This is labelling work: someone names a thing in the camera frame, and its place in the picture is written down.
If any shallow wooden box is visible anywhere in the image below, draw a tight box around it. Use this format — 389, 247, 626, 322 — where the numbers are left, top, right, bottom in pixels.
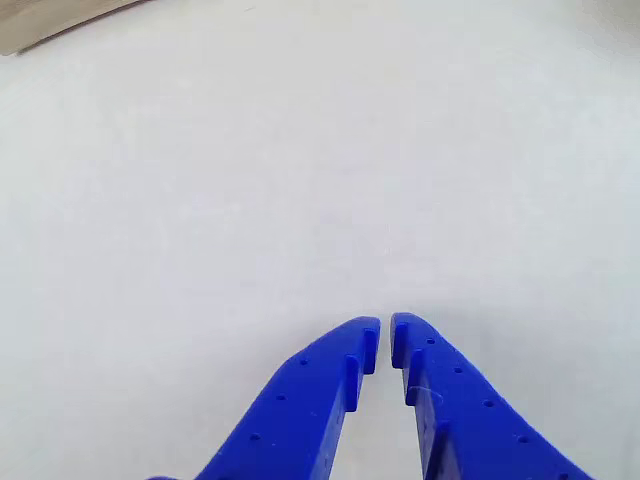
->
0, 0, 156, 57

